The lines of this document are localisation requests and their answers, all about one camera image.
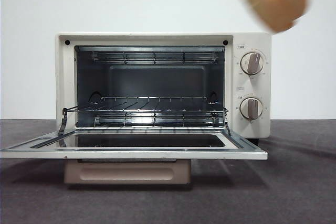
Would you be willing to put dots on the orange-brown bread roll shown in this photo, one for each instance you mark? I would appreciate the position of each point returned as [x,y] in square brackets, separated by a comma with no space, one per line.
[275,1]

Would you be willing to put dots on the cream round oven knob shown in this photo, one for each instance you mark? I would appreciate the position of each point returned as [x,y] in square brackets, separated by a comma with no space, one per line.
[251,108]
[252,63]

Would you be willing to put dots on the cream Toshiba toaster oven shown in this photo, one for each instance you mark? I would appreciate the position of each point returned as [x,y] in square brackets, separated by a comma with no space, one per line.
[260,43]

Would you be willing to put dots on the oven door with glass window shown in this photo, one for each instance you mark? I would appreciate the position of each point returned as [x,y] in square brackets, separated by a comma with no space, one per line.
[157,155]

